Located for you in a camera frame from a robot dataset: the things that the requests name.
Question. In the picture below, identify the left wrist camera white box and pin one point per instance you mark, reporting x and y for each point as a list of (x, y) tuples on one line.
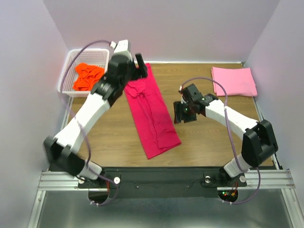
[(121, 46)]

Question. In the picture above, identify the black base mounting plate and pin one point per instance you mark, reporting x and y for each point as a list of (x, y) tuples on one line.
[(163, 182)]

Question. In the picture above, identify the folded light pink t-shirt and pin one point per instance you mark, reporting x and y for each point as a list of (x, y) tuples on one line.
[(235, 81)]

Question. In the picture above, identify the white plastic laundry basket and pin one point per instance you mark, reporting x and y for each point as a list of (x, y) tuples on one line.
[(91, 56)]

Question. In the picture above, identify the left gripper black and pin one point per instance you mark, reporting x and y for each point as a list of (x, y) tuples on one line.
[(142, 71)]

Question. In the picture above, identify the aluminium frame rail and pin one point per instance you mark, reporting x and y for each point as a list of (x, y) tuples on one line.
[(50, 181)]

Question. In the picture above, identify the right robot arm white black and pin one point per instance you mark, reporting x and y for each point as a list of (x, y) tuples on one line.
[(258, 138)]

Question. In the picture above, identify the magenta red t-shirt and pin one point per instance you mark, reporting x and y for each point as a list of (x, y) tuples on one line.
[(151, 117)]

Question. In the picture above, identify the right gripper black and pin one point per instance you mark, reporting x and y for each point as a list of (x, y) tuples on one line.
[(177, 108)]

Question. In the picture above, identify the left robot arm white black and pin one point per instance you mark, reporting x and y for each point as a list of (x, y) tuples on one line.
[(62, 149)]

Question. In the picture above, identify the orange t-shirt in basket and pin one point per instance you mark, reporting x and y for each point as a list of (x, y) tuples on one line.
[(88, 75)]

